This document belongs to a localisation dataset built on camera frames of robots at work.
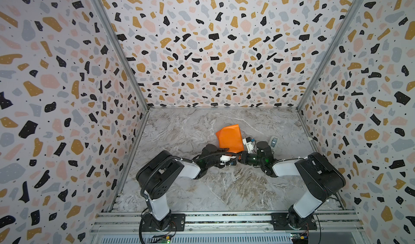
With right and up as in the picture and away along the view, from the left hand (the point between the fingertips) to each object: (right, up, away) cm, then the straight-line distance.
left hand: (228, 149), depth 91 cm
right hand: (+3, -3, -3) cm, 5 cm away
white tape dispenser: (+28, +3, +6) cm, 29 cm away
